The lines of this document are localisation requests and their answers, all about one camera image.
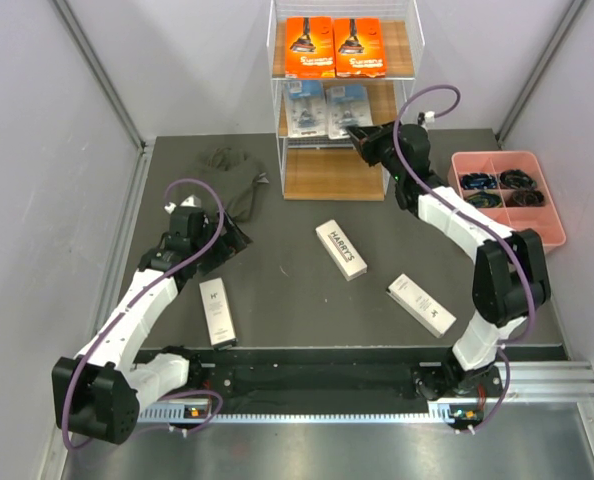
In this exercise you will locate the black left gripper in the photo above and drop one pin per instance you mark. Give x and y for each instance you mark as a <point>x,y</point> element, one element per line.
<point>228,244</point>

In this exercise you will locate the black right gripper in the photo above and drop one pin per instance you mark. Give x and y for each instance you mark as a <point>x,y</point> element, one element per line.
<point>369,144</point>

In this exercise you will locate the blue razor blister pack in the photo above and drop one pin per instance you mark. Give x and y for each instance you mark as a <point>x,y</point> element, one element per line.
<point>347,105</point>
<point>305,108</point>

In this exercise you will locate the slim white H' box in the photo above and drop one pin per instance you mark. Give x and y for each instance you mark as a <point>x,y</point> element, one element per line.
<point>218,316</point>

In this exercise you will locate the orange Gillette Fusion5 box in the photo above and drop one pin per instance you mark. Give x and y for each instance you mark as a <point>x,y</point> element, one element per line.
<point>359,48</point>

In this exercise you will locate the white Harry's box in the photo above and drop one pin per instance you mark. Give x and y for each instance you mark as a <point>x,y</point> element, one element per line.
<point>341,250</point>

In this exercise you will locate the white box with small print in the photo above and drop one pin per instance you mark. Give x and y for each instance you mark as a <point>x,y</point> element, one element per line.
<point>421,306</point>

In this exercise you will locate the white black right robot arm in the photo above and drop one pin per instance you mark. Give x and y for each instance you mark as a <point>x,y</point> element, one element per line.
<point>510,279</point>

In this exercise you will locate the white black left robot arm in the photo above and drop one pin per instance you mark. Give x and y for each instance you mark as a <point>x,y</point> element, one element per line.
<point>101,392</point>

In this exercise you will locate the olive green cloth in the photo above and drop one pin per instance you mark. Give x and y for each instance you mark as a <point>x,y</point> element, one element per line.
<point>234,174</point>

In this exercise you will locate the blue band bundle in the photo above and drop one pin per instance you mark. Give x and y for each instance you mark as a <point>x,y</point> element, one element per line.
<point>478,181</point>

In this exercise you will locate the green yellow band bundle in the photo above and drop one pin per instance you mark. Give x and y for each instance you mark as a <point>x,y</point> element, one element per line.
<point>485,200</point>

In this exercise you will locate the pink divided bin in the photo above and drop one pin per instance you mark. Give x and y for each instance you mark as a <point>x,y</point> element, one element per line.
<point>544,220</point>

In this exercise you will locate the dark band bundle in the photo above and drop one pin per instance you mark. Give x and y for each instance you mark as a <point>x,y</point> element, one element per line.
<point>516,179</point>

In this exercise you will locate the brown band bundle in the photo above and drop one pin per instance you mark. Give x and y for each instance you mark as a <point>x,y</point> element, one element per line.
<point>526,198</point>

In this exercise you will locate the white wire shelf rack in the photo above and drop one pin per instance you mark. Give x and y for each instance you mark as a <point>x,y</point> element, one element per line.
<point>317,160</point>

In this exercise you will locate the grey slotted cable duct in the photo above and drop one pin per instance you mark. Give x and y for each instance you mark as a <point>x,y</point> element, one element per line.
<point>191,414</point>

